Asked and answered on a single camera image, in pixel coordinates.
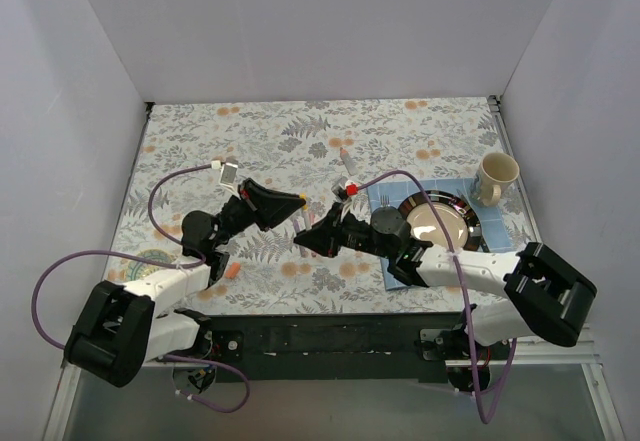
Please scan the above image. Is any floral tablecloth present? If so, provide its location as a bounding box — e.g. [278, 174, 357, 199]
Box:
[105, 98, 506, 315]

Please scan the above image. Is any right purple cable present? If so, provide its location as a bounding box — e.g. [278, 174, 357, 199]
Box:
[354, 170, 518, 425]

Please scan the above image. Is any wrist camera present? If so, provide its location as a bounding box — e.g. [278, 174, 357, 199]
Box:
[219, 161, 238, 196]
[331, 177, 358, 218]

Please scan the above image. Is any patterned small bowl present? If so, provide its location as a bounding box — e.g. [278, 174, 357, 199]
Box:
[123, 249, 175, 282]

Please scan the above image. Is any white acrylic marker pink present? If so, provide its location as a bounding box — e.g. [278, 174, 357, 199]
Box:
[309, 211, 317, 258]

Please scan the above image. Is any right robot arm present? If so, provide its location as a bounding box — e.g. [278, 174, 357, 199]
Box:
[294, 204, 597, 359]

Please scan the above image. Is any brown striped plate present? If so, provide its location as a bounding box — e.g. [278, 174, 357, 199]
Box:
[398, 190, 483, 251]

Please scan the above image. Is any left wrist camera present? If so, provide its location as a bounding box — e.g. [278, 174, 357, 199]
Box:
[219, 161, 238, 196]

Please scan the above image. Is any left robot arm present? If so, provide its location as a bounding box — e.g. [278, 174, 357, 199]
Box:
[64, 179, 306, 387]

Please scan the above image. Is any thin yellow pen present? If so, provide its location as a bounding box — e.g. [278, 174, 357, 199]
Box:
[301, 199, 312, 230]

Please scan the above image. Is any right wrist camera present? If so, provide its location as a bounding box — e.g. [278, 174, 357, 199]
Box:
[331, 177, 358, 218]

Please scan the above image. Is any blue checkered placemat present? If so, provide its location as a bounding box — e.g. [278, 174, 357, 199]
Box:
[366, 176, 516, 291]

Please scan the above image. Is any cream mug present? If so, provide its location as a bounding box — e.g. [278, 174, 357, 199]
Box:
[470, 152, 520, 207]

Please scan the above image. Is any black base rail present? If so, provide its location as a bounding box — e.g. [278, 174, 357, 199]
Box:
[134, 313, 596, 382]

